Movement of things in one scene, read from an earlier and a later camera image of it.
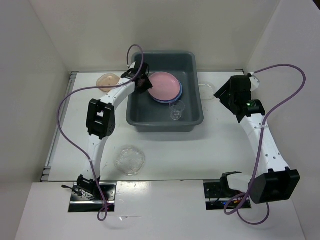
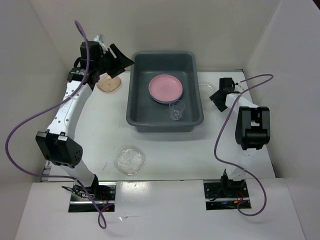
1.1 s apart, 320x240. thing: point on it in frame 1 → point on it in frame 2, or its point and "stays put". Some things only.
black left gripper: x=148 y=85 → x=123 y=60
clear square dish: x=206 y=90 stays put
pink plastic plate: x=165 y=86 stays put
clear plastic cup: x=176 y=108 stays put
